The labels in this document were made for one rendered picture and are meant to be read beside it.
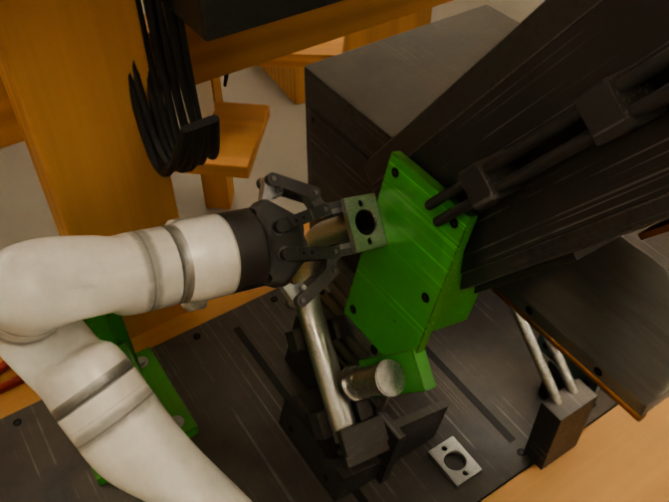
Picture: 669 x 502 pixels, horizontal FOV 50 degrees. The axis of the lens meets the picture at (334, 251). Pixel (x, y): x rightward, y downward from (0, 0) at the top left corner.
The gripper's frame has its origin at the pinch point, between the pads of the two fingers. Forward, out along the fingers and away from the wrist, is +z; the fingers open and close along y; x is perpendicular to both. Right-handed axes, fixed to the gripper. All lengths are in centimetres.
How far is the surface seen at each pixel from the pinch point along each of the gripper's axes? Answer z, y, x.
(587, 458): 26.7, -33.6, -0.8
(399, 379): 1.8, -16.4, -0.6
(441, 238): 2.9, -3.3, -10.5
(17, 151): 23, 66, 235
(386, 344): 2.9, -12.9, 1.5
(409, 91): 14.9, 14.0, 2.0
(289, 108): 123, 63, 193
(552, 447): 20.1, -29.8, -1.7
